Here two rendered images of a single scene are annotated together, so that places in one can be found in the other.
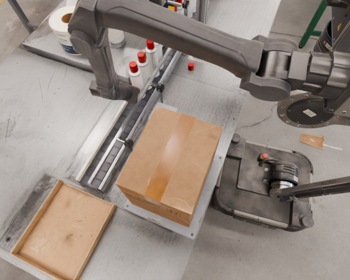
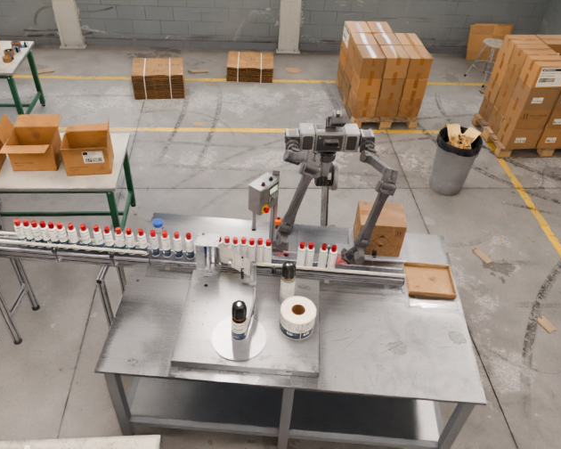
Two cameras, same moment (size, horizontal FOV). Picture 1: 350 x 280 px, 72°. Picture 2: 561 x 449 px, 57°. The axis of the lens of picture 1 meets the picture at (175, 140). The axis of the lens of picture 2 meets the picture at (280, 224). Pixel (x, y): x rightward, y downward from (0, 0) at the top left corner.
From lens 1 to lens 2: 3.30 m
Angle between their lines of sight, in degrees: 63
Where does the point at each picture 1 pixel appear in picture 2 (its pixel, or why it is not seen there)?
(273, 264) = not seen: hidden behind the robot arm
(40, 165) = (407, 311)
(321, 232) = not seen: hidden behind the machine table
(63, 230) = (430, 282)
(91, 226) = (419, 272)
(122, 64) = (307, 287)
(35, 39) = (308, 363)
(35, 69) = (335, 357)
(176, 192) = (397, 208)
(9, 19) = not seen: outside the picture
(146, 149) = (386, 222)
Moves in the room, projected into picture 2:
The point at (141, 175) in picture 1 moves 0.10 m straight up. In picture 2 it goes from (398, 220) to (401, 208)
